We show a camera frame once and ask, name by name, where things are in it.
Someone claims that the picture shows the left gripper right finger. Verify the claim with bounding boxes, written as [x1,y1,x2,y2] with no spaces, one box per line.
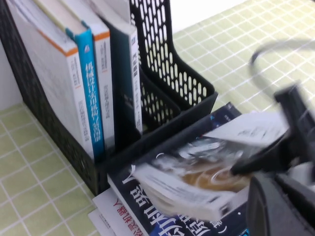
[277,173,315,211]

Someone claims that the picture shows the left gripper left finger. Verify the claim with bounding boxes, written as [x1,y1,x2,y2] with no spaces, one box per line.
[248,172,315,236]

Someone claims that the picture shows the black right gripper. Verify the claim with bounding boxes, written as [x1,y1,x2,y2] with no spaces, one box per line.
[231,83,315,176]

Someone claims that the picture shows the white self-driving book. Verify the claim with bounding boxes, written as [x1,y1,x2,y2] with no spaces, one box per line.
[131,112,292,221]

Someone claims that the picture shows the dark blue orange book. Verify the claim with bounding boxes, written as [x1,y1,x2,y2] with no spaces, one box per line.
[107,102,254,236]

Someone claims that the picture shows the black perforated book holder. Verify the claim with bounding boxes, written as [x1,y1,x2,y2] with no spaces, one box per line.
[0,0,219,197]

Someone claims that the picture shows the blue spine book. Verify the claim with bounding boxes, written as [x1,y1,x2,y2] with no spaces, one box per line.
[98,14,144,148]
[34,0,105,157]

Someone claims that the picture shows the white book red letters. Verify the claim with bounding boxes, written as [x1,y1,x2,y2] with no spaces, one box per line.
[92,188,151,236]

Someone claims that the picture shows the white book orange band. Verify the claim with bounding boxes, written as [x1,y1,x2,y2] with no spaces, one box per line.
[59,0,116,148]
[4,0,95,160]

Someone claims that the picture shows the plain white book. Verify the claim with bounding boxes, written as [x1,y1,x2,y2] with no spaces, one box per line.
[87,210,111,236]

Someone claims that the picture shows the black cable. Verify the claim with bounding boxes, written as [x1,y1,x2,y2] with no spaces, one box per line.
[250,39,315,89]

